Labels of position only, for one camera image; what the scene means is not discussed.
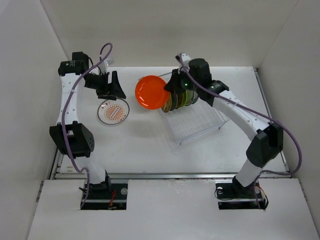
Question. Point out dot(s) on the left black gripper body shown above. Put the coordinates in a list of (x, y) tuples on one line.
[(99, 82)]

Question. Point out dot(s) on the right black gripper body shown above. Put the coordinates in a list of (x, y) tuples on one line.
[(184, 82)]

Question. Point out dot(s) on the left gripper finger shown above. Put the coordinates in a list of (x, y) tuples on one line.
[(116, 89), (112, 97)]

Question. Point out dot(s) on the white plate orange sunburst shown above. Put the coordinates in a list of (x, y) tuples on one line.
[(113, 112)]

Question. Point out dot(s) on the white plate dark-blue rim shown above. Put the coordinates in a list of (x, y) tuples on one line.
[(195, 98)]

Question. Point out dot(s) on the orange plastic plate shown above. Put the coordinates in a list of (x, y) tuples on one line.
[(150, 93)]

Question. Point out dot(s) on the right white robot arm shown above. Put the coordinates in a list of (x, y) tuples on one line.
[(266, 137)]

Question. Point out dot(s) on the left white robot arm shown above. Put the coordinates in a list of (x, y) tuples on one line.
[(72, 138)]

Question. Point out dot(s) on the brown patterned plate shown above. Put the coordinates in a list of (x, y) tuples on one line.
[(180, 98)]

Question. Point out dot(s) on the dark green plate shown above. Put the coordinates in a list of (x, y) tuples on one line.
[(174, 101)]

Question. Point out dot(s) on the lime green plate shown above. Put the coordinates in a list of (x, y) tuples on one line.
[(187, 98)]

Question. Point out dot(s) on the yellow brown front plate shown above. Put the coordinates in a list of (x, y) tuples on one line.
[(167, 106)]

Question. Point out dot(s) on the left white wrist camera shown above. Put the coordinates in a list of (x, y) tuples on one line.
[(104, 66)]

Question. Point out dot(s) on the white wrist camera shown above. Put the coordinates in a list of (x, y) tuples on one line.
[(183, 59), (104, 66)]

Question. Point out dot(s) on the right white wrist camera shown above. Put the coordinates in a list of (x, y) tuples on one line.
[(183, 59)]

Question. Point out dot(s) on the white wire dish rack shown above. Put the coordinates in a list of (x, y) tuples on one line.
[(192, 122)]

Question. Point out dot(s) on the aluminium rail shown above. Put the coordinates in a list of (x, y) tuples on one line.
[(148, 176)]

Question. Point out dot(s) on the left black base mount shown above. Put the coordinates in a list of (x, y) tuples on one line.
[(102, 197)]

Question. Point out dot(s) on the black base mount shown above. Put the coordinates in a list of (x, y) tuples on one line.
[(252, 198), (102, 197)]

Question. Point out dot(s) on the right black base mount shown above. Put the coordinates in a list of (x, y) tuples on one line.
[(252, 198)]

